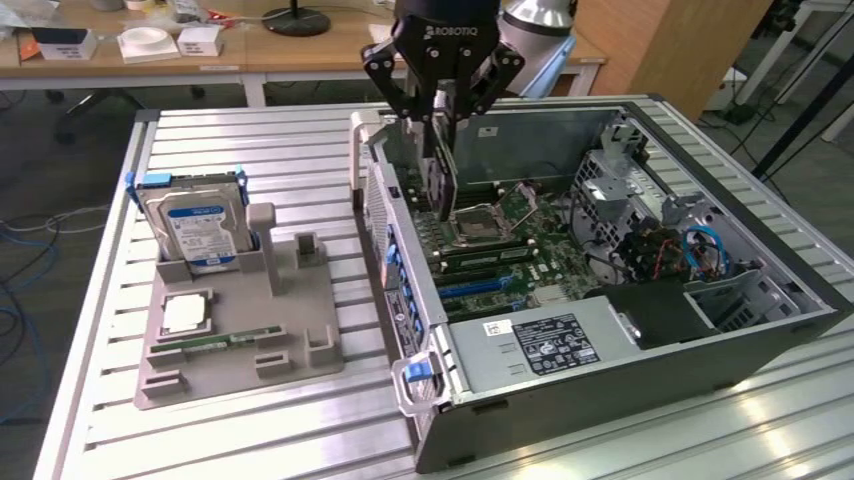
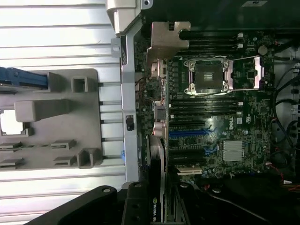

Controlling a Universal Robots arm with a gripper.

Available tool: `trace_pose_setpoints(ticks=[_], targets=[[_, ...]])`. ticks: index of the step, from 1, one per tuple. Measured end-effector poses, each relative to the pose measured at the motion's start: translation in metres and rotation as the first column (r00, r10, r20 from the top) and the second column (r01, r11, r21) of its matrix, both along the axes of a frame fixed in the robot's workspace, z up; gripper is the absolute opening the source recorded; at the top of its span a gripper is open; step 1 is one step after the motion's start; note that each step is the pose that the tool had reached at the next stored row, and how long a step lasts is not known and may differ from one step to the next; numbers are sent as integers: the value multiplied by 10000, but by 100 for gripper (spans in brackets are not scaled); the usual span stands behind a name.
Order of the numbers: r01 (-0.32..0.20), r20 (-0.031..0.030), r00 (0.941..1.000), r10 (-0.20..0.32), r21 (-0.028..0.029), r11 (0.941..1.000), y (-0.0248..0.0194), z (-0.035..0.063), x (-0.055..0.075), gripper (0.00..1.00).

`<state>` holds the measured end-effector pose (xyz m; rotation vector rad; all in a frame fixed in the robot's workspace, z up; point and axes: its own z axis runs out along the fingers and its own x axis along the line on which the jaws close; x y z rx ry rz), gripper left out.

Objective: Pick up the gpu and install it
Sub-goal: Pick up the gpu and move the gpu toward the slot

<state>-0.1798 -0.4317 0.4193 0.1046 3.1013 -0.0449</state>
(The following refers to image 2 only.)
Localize green RAM stick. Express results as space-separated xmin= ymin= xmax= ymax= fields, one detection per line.
xmin=0 ymin=144 xmax=71 ymax=150

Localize black wire bundle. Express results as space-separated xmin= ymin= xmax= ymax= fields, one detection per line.
xmin=273 ymin=62 xmax=300 ymax=169

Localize long black expansion slot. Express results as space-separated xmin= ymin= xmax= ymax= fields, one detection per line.
xmin=169 ymin=149 xmax=204 ymax=157
xmin=169 ymin=120 xmax=205 ymax=128
xmin=169 ymin=157 xmax=204 ymax=165

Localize beige case handle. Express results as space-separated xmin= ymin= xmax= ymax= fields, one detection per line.
xmin=105 ymin=0 xmax=141 ymax=37

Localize open black PC case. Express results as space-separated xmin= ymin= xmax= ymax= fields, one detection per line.
xmin=105 ymin=0 xmax=300 ymax=225

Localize silver chipset heatsink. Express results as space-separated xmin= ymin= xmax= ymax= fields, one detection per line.
xmin=222 ymin=140 xmax=245 ymax=162

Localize grey parts rack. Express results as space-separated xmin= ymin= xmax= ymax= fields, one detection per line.
xmin=0 ymin=67 xmax=104 ymax=173

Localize hard disk in blue caddy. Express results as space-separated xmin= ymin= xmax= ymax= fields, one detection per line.
xmin=0 ymin=67 xmax=51 ymax=91

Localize blue expansion slot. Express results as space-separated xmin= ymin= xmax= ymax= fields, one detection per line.
xmin=168 ymin=130 xmax=208 ymax=138

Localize silver CPU chip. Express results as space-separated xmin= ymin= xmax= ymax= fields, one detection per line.
xmin=0 ymin=109 xmax=24 ymax=136

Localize metal socket cover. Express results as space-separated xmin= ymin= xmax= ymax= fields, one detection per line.
xmin=228 ymin=55 xmax=267 ymax=91

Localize CPU socket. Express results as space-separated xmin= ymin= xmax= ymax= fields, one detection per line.
xmin=184 ymin=57 xmax=232 ymax=97

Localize black air shroud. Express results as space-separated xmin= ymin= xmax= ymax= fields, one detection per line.
xmin=199 ymin=174 xmax=300 ymax=225

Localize white expansion slot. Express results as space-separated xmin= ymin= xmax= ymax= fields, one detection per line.
xmin=177 ymin=167 xmax=203 ymax=176

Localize black RAM slot white clips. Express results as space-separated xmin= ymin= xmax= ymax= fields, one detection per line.
xmin=187 ymin=43 xmax=244 ymax=49
xmin=180 ymin=32 xmax=244 ymax=39

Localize green motherboard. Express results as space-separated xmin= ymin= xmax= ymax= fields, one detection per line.
xmin=135 ymin=28 xmax=282 ymax=186

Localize coloured power wire bundle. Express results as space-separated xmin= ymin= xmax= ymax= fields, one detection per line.
xmin=280 ymin=179 xmax=300 ymax=193

